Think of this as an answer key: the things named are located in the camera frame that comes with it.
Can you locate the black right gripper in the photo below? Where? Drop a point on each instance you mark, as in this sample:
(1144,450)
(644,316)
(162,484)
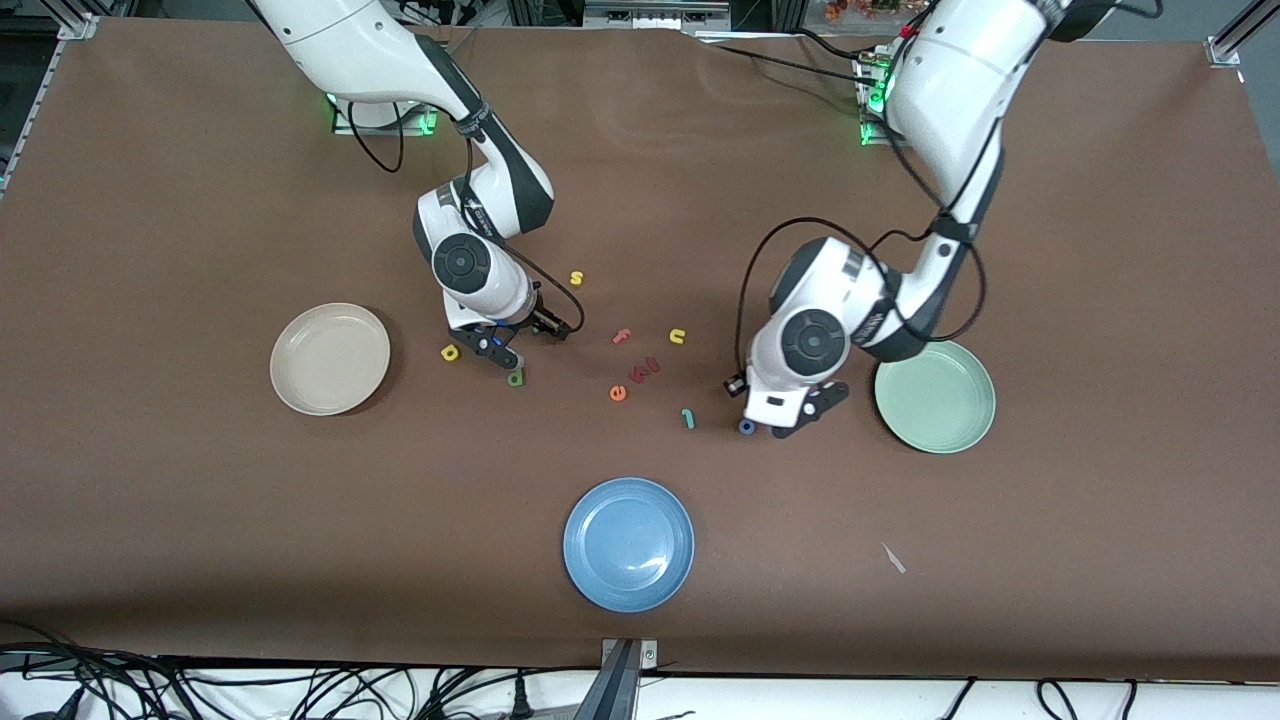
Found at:
(546,321)

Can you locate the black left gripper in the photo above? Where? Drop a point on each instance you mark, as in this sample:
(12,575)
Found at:
(737,384)

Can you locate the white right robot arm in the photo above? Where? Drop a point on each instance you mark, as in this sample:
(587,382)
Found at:
(350,40)

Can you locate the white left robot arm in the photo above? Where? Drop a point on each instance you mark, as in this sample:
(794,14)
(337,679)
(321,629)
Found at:
(950,80)

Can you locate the red foam letter w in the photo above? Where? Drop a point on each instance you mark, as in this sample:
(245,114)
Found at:
(651,368)

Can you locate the blue plate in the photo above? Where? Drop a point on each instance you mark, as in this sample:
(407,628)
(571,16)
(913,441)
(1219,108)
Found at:
(629,545)

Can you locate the pale green plate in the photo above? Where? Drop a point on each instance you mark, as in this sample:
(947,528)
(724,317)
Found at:
(935,397)

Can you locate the white tape scrap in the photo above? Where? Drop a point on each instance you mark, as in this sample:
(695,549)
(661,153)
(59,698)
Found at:
(894,559)

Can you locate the black equipment box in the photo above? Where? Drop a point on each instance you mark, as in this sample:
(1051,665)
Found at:
(655,12)

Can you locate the brown table cover sheet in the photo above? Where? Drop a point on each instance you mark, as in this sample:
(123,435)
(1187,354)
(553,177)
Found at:
(200,500)

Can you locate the orange artificial flowers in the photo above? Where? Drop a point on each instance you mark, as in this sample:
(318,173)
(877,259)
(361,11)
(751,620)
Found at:
(870,8)

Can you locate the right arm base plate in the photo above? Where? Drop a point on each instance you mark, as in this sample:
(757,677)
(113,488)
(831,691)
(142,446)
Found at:
(345,125)

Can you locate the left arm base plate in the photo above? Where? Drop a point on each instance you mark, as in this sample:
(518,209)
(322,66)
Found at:
(872,125)

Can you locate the aluminium profile post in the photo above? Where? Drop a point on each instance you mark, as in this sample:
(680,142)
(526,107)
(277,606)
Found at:
(620,680)

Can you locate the aluminium corner bracket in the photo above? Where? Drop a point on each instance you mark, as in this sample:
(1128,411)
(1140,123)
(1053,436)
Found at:
(80,26)
(1224,52)

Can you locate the aluminium frame rail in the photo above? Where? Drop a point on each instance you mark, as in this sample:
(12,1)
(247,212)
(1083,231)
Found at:
(25,110)

